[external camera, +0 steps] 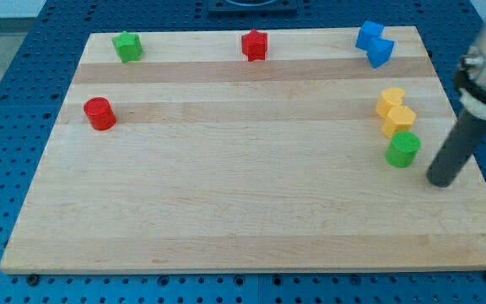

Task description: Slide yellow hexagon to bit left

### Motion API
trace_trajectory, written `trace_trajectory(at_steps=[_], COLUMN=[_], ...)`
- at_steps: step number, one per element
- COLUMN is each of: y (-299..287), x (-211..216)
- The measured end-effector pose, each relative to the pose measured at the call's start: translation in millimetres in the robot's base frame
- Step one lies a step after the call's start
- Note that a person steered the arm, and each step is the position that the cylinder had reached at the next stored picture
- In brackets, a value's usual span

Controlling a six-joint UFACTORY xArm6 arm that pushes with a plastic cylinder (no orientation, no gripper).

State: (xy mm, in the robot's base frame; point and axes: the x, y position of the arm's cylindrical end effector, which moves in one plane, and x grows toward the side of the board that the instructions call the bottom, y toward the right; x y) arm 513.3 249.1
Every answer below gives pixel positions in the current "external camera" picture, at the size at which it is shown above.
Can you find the yellow hexagon block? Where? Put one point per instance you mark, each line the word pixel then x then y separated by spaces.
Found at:
pixel 399 118

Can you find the wooden board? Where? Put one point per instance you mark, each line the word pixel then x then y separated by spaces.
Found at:
pixel 220 165

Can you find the red star block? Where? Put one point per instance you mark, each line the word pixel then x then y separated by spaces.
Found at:
pixel 254 45

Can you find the red cylinder block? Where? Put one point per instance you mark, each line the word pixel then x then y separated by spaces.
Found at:
pixel 99 113

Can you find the green star block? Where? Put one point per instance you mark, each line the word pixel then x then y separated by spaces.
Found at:
pixel 128 46

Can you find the yellow heart block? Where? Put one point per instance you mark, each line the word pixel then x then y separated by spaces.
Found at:
pixel 388 99

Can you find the green cylinder block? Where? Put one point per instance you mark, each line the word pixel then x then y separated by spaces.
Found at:
pixel 402 149

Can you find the blue triangle block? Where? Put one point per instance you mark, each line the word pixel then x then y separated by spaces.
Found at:
pixel 379 51

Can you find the blue cube block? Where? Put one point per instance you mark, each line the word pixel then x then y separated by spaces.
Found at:
pixel 368 30

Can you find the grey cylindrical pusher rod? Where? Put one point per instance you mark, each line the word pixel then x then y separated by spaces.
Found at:
pixel 462 140

